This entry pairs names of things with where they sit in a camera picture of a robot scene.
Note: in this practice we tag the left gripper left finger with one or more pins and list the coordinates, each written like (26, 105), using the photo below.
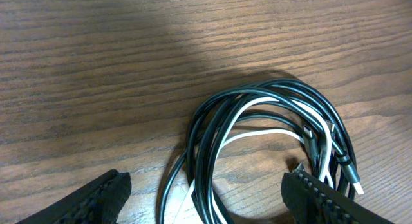
(99, 201)

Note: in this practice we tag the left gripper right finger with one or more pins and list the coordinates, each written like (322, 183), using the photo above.
(311, 201)

